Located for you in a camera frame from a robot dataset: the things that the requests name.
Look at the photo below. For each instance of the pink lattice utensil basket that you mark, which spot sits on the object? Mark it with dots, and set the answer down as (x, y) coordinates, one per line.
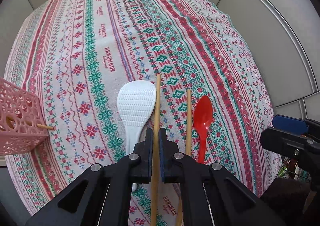
(22, 138)

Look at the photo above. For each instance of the striped patterned tablecloth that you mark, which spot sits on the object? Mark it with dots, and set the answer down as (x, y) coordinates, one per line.
(100, 65)

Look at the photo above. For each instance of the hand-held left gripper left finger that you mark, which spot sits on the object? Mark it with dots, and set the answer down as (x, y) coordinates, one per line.
(149, 156)

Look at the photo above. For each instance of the white textured rice paddle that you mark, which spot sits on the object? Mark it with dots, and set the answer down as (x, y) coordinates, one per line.
(136, 106)

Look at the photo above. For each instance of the red plastic spoon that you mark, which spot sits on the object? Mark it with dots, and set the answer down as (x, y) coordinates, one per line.
(203, 116)

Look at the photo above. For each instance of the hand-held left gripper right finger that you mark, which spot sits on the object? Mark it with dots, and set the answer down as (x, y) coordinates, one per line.
(162, 158)

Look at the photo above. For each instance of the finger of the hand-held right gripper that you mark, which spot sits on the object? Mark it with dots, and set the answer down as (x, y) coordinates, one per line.
(282, 142)
(290, 121)

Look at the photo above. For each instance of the light wooden chopstick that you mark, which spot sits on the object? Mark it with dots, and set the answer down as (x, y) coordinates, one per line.
(46, 127)
(158, 106)
(188, 121)

